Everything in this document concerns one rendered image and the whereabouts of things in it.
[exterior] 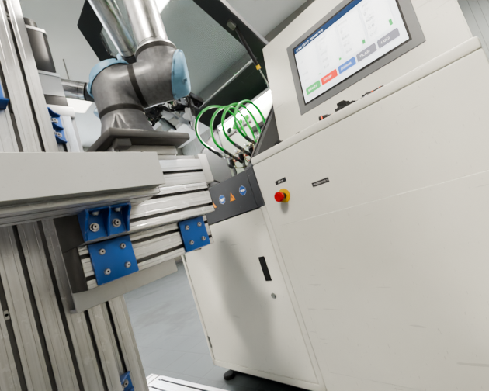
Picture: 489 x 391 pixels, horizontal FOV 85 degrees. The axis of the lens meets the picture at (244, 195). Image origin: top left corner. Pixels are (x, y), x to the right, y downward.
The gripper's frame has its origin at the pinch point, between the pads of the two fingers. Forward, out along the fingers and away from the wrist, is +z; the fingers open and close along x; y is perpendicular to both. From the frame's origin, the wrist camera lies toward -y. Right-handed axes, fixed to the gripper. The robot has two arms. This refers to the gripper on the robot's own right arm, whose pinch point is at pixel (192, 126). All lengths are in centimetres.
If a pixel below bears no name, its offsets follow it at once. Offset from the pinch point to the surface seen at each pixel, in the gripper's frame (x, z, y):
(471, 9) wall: 129, -234, -740
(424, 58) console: 81, 17, -27
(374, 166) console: 65, 44, -3
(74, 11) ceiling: -306, -353, -94
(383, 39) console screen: 73, 3, -30
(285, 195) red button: 34, 43, -2
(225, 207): 1.0, 39.1, -3.0
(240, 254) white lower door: 1, 61, -3
